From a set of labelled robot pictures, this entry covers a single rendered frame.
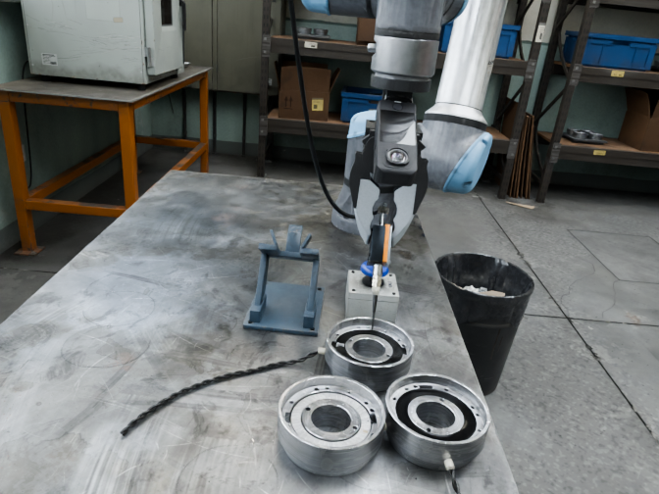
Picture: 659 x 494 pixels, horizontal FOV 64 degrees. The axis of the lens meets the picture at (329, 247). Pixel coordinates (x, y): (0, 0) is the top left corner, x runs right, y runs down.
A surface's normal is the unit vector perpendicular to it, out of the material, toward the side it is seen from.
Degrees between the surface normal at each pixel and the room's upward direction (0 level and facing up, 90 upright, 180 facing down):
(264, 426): 0
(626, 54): 90
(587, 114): 90
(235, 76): 90
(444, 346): 0
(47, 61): 90
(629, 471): 0
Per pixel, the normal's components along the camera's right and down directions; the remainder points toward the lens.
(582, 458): 0.09, -0.91
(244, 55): -0.03, 0.40
